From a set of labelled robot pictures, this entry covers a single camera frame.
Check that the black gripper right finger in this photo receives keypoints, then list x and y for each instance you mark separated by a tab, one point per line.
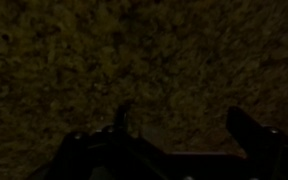
242	128

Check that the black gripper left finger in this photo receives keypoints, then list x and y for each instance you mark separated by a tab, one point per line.
121	116

